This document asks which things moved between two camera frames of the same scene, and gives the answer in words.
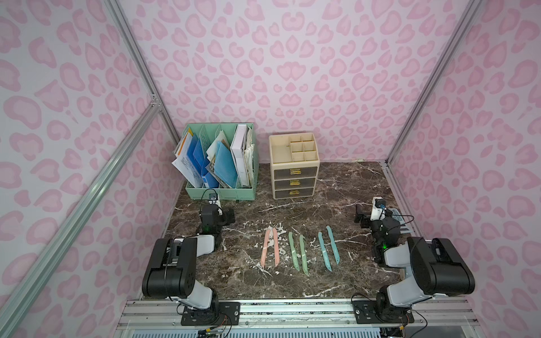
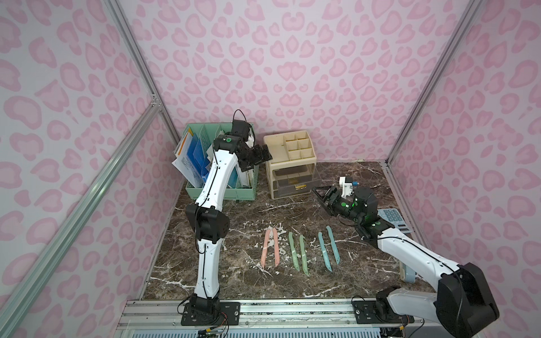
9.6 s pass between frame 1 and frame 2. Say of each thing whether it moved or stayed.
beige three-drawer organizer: stayed
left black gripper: moved
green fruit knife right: stayed
